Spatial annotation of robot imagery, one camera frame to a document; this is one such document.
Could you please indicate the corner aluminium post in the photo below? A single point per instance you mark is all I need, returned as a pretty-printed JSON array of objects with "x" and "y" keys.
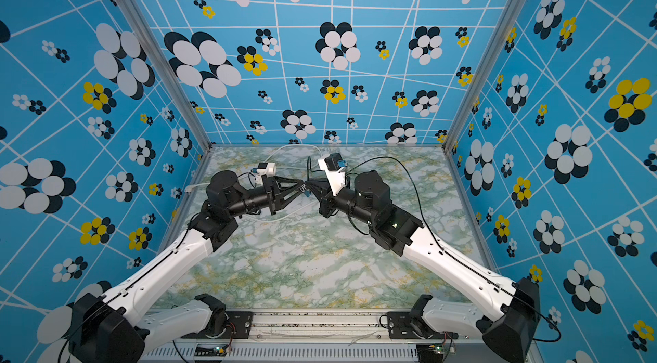
[
  {"x": 489, "y": 57},
  {"x": 137, "y": 21}
]

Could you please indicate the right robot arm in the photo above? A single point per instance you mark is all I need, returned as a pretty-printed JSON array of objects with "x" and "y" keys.
[{"x": 506, "y": 312}]

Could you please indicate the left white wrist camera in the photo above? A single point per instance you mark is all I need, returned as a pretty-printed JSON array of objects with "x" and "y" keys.
[{"x": 265, "y": 169}]

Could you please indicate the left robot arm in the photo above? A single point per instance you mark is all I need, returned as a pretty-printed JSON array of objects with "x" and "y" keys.
[{"x": 115, "y": 327}]

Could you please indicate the left corner aluminium post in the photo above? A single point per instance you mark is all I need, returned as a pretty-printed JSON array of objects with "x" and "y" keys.
[{"x": 137, "y": 21}]

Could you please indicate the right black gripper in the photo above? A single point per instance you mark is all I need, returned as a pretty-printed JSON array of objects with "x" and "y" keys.
[{"x": 328, "y": 200}]

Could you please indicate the aluminium front rail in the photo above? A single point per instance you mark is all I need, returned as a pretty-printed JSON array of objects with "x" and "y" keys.
[{"x": 325, "y": 336}]

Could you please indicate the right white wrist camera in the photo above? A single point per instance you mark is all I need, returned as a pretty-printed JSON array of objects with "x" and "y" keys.
[{"x": 335, "y": 169}]

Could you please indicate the right corner aluminium post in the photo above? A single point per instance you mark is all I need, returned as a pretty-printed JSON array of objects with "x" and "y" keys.
[{"x": 489, "y": 57}]

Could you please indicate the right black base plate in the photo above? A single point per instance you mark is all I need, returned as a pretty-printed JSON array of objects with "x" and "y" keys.
[{"x": 402, "y": 326}]

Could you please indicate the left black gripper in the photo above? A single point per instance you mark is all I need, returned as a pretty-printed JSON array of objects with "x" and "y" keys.
[{"x": 271, "y": 187}]

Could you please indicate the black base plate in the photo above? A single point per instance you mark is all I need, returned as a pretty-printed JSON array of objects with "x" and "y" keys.
[
  {"x": 402, "y": 326},
  {"x": 234, "y": 325}
]

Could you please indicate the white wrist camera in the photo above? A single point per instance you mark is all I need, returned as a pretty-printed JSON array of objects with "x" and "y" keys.
[
  {"x": 265, "y": 169},
  {"x": 335, "y": 169}
]

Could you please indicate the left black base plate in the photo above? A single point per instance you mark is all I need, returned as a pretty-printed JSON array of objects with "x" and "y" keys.
[{"x": 234, "y": 325}]

